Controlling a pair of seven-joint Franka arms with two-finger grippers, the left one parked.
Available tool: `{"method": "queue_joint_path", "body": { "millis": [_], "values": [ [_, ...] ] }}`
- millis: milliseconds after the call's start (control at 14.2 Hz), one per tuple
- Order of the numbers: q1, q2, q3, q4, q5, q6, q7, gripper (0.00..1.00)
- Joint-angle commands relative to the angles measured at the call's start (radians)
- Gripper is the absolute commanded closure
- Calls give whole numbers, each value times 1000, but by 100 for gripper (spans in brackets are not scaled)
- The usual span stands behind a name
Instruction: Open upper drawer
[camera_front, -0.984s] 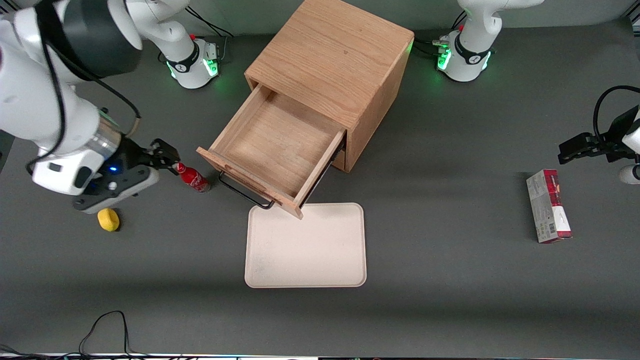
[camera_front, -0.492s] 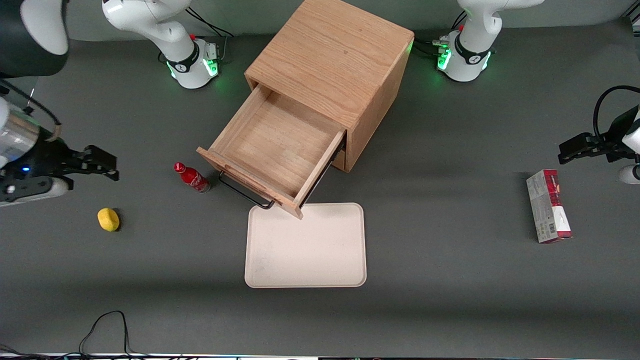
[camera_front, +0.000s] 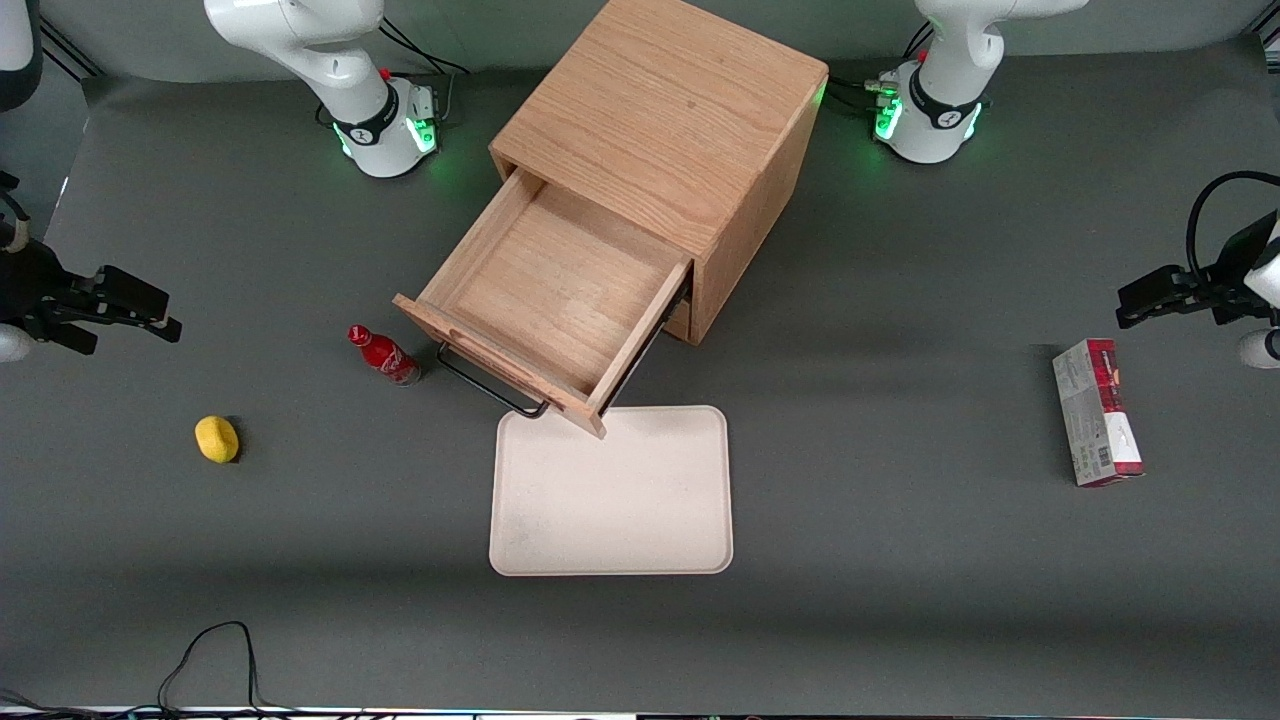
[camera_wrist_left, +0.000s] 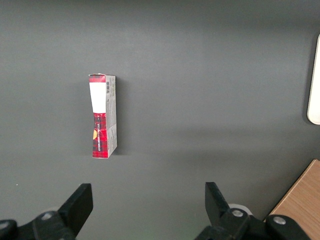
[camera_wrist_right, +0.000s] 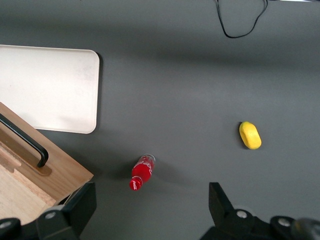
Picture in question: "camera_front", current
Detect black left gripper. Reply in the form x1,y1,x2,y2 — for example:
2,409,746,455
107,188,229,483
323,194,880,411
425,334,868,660
1117,212,1280,329

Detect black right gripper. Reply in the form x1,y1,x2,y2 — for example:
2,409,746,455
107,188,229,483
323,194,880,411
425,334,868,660
0,240,183,356

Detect oak wooden drawer cabinet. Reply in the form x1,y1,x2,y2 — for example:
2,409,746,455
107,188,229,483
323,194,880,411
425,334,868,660
489,0,830,347

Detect grey and red carton box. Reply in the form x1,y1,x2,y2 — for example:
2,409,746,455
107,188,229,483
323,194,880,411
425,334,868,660
1052,338,1146,488

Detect yellow lemon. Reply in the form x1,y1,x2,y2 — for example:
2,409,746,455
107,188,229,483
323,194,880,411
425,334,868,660
194,415,241,465

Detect red soda bottle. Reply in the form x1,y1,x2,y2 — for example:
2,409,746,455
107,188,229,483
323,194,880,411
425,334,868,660
347,324,422,387

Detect beige rectangular tray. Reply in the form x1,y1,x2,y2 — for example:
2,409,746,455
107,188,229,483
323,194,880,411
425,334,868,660
488,405,735,578

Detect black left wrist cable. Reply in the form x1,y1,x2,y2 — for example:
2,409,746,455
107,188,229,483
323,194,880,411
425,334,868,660
1186,171,1280,283

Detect black looped cable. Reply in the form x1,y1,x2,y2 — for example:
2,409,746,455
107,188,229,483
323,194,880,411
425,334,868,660
157,621,267,714

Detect black left arm base cables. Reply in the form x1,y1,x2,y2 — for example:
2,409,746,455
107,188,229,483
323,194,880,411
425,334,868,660
828,20,933,113

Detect black arm base cables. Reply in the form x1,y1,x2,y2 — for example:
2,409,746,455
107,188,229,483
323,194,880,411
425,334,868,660
828,20,933,113
378,14,472,127

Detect black right arm base cables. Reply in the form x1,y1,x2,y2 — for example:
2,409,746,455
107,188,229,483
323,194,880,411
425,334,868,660
378,14,472,127

